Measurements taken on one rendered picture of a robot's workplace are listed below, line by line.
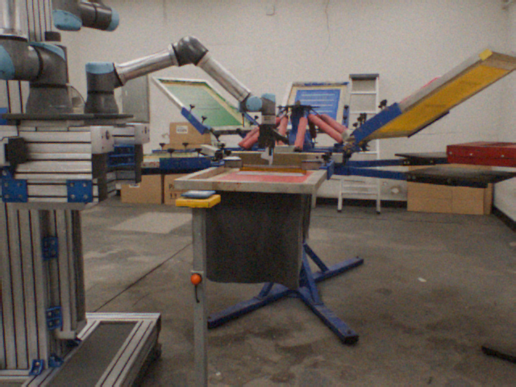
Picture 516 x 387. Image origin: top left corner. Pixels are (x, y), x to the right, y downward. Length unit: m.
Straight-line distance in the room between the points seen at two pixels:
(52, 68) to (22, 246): 0.73
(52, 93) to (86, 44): 6.04
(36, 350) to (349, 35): 5.42
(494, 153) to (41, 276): 2.03
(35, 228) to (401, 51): 5.35
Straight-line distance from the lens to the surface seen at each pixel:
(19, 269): 2.16
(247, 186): 1.90
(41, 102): 1.79
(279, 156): 2.45
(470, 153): 2.50
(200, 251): 1.81
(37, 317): 2.21
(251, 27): 6.85
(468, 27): 6.71
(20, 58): 1.73
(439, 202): 6.54
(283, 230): 2.01
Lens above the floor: 1.26
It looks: 8 degrees down
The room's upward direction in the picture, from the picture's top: straight up
